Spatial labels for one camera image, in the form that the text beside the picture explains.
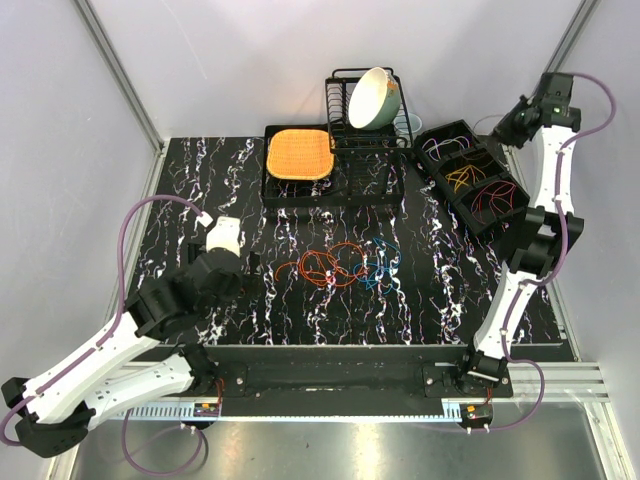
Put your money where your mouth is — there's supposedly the yellow cable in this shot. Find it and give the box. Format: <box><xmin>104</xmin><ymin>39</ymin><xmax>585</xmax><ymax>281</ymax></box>
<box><xmin>445</xmin><ymin>163</ymin><xmax>487</xmax><ymax>194</ymax></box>

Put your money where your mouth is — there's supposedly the orange cable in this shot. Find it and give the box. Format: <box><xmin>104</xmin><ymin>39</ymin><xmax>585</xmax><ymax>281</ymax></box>
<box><xmin>273</xmin><ymin>242</ymin><xmax>369</xmax><ymax>289</ymax></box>

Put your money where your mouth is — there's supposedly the blue cable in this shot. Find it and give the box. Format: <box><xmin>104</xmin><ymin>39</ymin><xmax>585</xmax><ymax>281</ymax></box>
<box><xmin>352</xmin><ymin>237</ymin><xmax>402</xmax><ymax>294</ymax></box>

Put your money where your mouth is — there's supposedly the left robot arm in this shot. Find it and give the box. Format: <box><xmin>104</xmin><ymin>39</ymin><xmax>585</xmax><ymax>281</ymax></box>
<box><xmin>1</xmin><ymin>247</ymin><xmax>261</xmax><ymax>458</ymax></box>

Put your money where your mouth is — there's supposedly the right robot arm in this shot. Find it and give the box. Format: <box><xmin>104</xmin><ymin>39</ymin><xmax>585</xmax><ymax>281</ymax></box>
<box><xmin>453</xmin><ymin>73</ymin><xmax>584</xmax><ymax>397</ymax></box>

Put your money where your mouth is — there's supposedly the black compartment bin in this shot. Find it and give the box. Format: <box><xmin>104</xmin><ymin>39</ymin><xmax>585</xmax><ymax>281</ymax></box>
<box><xmin>413</xmin><ymin>120</ymin><xmax>529</xmax><ymax>236</ymax></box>

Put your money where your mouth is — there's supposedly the orange woven basket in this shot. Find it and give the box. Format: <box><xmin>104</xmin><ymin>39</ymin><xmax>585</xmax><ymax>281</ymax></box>
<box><xmin>266</xmin><ymin>128</ymin><xmax>335</xmax><ymax>181</ymax></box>

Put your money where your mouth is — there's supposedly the clear plastic cup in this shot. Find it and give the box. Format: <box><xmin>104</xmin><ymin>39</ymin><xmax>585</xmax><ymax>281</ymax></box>
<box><xmin>393</xmin><ymin>113</ymin><xmax>423</xmax><ymax>144</ymax></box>

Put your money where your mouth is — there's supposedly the black tray rack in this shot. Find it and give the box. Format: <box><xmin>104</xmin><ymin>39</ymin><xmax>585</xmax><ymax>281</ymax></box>
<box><xmin>260</xmin><ymin>124</ymin><xmax>405</xmax><ymax>210</ymax></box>

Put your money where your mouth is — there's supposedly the cream ceramic bowl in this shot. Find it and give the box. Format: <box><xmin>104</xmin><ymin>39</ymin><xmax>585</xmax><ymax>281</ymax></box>
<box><xmin>348</xmin><ymin>67</ymin><xmax>401</xmax><ymax>130</ymax></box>

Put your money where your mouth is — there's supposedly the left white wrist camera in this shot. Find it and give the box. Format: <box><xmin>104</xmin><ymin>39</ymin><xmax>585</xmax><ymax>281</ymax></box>
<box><xmin>205</xmin><ymin>216</ymin><xmax>241</xmax><ymax>257</ymax></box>

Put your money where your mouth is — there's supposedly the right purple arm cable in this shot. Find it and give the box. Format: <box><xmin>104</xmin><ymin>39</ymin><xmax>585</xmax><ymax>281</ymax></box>
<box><xmin>492</xmin><ymin>72</ymin><xmax>617</xmax><ymax>434</ymax></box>

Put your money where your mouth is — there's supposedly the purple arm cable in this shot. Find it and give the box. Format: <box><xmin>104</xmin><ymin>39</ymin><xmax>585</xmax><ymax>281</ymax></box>
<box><xmin>492</xmin><ymin>72</ymin><xmax>617</xmax><ymax>434</ymax></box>
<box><xmin>0</xmin><ymin>195</ymin><xmax>216</xmax><ymax>476</ymax></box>

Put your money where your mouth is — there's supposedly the right aluminium frame post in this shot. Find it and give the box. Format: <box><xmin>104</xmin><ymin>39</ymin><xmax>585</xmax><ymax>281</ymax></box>
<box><xmin>544</xmin><ymin>0</ymin><xmax>601</xmax><ymax>73</ymax></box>

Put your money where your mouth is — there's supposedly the aluminium frame post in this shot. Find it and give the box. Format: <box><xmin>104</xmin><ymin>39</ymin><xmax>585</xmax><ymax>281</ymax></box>
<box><xmin>544</xmin><ymin>0</ymin><xmax>601</xmax><ymax>73</ymax></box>
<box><xmin>69</xmin><ymin>0</ymin><xmax>168</xmax><ymax>156</ymax></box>

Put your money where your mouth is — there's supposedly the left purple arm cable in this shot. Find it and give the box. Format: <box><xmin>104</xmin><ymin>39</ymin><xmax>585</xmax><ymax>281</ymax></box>
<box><xmin>0</xmin><ymin>195</ymin><xmax>216</xmax><ymax>476</ymax></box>

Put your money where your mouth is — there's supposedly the slotted cable duct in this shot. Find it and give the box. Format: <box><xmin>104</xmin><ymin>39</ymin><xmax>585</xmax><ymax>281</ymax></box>
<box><xmin>117</xmin><ymin>398</ymin><xmax>493</xmax><ymax>424</ymax></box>

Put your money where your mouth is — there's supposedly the black wire dish rack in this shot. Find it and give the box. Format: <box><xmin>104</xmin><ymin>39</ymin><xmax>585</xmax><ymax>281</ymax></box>
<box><xmin>325</xmin><ymin>67</ymin><xmax>413</xmax><ymax>155</ymax></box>

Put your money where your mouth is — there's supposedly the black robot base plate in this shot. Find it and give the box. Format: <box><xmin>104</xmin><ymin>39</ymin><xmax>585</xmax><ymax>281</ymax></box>
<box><xmin>158</xmin><ymin>343</ymin><xmax>576</xmax><ymax>399</ymax></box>

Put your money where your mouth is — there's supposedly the left aluminium frame post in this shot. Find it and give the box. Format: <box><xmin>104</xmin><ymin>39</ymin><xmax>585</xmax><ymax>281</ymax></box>
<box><xmin>69</xmin><ymin>0</ymin><xmax>168</xmax><ymax>156</ymax></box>

